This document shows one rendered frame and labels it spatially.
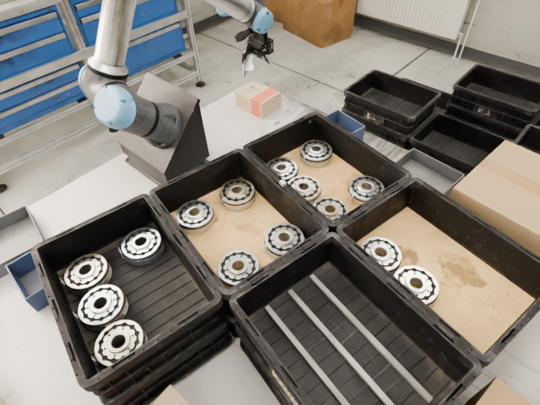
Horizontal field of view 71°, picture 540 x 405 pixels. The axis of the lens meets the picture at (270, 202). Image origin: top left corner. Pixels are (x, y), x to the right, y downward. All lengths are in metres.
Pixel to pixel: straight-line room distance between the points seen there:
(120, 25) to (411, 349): 1.10
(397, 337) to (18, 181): 2.55
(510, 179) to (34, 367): 1.33
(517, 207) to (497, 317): 0.30
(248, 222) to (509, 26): 3.12
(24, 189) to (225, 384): 2.16
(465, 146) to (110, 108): 1.70
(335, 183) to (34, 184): 2.14
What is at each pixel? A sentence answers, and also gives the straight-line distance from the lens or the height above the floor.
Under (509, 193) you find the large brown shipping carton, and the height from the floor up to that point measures 0.90.
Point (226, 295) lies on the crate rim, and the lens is 0.81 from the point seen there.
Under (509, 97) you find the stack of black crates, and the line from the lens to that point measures 2.47.
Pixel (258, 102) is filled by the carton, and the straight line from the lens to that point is 1.61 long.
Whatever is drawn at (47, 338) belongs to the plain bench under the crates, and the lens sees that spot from 1.18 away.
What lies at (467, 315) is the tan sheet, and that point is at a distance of 0.98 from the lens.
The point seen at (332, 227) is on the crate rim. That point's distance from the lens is 0.91.
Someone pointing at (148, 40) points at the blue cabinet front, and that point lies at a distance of 3.01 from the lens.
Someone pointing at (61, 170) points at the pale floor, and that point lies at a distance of 2.86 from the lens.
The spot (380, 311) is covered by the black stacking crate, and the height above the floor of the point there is 0.83.
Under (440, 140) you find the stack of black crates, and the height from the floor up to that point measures 0.38.
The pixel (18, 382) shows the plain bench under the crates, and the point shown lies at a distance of 1.17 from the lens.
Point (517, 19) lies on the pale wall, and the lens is 3.78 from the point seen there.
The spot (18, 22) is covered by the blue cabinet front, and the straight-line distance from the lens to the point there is 2.66.
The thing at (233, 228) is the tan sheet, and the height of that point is 0.83.
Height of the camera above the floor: 1.63
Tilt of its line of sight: 47 degrees down
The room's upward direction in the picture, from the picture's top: 3 degrees counter-clockwise
